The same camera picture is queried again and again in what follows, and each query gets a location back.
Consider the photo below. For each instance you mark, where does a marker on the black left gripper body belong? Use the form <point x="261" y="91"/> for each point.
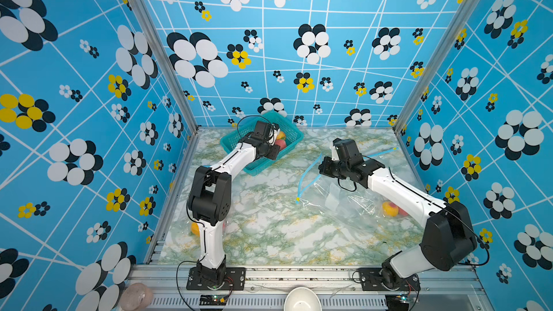
<point x="271" y="151"/>

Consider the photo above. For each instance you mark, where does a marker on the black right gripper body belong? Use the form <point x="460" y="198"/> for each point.
<point x="334" y="168"/>

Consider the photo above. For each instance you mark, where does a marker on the teal plastic mesh basket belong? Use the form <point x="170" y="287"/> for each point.
<point x="293" y="136"/>

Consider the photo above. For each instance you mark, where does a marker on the clear zip bag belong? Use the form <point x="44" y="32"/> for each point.
<point x="352" y="206"/>
<point x="380" y="157"/>

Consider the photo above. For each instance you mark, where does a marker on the yellow round peach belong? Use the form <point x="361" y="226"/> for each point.
<point x="390" y="209"/>

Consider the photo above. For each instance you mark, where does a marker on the yellow orange peach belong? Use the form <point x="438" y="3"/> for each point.
<point x="195" y="229"/>

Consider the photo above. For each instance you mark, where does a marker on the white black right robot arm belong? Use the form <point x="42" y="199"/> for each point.
<point x="448" y="235"/>

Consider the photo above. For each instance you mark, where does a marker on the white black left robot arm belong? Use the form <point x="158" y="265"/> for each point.
<point x="210" y="198"/>

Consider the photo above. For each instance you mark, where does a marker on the white bowl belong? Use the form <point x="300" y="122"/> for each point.
<point x="302" y="299"/>

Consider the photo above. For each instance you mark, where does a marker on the pink lumpy object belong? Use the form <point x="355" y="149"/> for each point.
<point x="136" y="297"/>

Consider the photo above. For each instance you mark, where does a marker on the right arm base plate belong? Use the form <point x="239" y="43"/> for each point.
<point x="384" y="280"/>

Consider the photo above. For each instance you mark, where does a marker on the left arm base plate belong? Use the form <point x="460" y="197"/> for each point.
<point x="227" y="278"/>

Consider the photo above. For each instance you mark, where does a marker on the aluminium front rail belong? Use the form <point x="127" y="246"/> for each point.
<point x="310" y="288"/>

